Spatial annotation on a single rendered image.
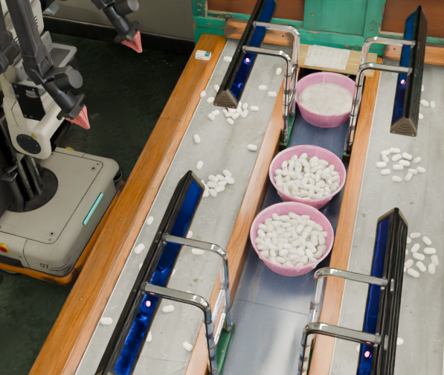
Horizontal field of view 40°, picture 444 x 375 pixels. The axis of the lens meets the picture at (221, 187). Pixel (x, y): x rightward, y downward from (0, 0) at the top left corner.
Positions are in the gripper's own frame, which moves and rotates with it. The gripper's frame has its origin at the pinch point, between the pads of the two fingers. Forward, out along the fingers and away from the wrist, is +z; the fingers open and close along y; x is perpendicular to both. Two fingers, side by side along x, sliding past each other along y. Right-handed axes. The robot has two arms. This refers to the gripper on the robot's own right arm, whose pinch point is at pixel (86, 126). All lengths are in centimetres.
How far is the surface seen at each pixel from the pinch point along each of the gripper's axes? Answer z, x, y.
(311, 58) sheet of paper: 46, -42, 84
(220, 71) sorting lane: 33, -8, 71
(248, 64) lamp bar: 14, -43, 36
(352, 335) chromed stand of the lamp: 33, -89, -57
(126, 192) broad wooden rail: 26.4, 0.0, -4.9
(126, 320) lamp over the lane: 11, -45, -67
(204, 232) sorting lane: 43, -26, -12
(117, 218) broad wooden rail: 27.2, -1.6, -16.3
